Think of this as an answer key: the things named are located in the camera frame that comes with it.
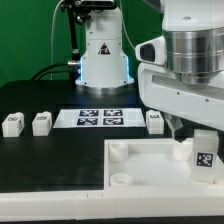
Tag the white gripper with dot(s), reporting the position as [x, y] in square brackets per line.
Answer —
[159, 89]

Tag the white L-shaped fence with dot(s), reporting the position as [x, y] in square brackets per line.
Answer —
[199, 200]

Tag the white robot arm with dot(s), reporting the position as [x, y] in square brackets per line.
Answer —
[181, 72]

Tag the white square tabletop part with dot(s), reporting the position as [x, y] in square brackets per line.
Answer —
[152, 163]

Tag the white marker sheet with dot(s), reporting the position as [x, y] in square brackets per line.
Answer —
[81, 118]

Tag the black camera stand pole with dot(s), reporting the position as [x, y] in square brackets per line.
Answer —
[78, 12]

